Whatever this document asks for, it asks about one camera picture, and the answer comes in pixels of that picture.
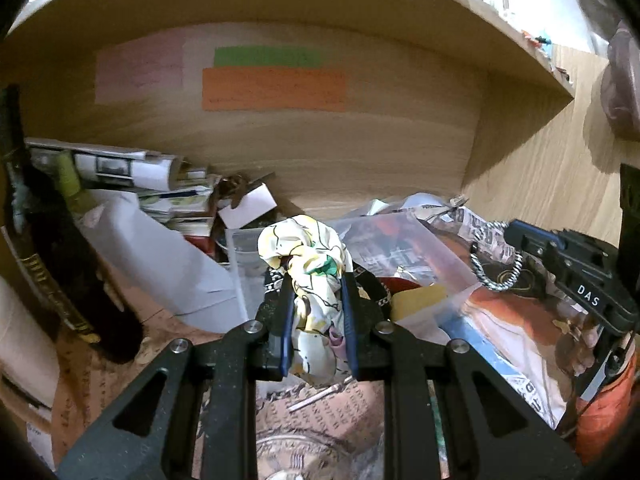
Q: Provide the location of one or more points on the white patterned cloth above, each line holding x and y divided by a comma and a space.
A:
306, 280

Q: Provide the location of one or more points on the white paper sheet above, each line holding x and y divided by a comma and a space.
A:
165, 265

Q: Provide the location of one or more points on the wooden shelf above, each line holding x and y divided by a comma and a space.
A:
320, 60

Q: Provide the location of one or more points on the white card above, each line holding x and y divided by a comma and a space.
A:
247, 207

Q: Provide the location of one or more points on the orange cloth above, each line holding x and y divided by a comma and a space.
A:
607, 400

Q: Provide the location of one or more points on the metal pen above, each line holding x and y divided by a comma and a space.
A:
320, 396

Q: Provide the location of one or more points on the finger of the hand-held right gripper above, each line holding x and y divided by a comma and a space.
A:
531, 241

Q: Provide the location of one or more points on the yellow sponge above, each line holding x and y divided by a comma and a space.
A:
419, 301

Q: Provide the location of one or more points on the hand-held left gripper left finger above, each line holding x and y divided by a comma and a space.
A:
286, 331

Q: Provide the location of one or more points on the pile of papers and booklets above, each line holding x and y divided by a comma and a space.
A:
150, 185

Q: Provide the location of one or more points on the green paper note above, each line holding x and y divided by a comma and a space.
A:
267, 56

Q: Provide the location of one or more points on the dark glass bottle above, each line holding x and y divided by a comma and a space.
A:
55, 255

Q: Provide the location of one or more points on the clear plastic box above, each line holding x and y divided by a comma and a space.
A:
360, 260

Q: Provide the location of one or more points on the purple plush object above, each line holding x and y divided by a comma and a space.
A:
621, 85

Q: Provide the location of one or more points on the orange paper note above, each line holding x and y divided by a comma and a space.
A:
272, 89

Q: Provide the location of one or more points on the pink paper note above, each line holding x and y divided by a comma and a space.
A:
140, 67

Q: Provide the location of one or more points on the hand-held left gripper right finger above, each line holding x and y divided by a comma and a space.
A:
350, 331

